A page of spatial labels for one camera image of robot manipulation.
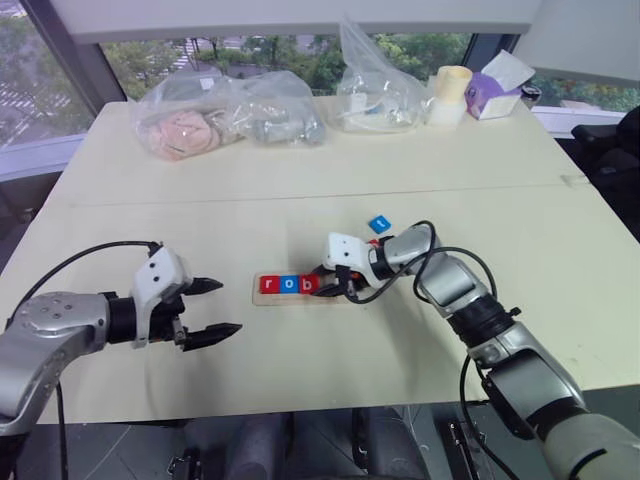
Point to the clear bag with pink plush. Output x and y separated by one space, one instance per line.
182 130

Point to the blue letter block o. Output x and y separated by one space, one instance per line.
288 285

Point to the wooden letter tray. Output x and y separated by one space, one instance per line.
290 299

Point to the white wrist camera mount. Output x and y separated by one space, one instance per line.
347 252
160 270

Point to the purple tissue box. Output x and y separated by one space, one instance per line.
492 97

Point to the red letter block b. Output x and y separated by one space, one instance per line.
308 285

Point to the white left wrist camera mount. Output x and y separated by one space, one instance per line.
160 270

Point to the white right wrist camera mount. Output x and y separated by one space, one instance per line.
347 252

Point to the small dark round object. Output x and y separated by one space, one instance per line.
531 92

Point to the blue letter block t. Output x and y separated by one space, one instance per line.
379 223

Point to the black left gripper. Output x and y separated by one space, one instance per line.
162 325

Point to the black office chair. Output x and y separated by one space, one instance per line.
612 150

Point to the red letter block r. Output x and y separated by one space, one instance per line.
269 285

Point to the cream cylindrical cup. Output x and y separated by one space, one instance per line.
452 82

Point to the dark window frame post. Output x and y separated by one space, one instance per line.
75 60

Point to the white cylindrical base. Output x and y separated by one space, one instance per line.
446 115

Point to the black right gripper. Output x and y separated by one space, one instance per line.
356 287

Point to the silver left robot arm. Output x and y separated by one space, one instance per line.
45 340

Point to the clear bag with grey parts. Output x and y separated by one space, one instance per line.
280 117

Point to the tall clear plastic bag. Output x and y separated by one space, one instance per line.
380 95

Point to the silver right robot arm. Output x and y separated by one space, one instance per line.
530 380

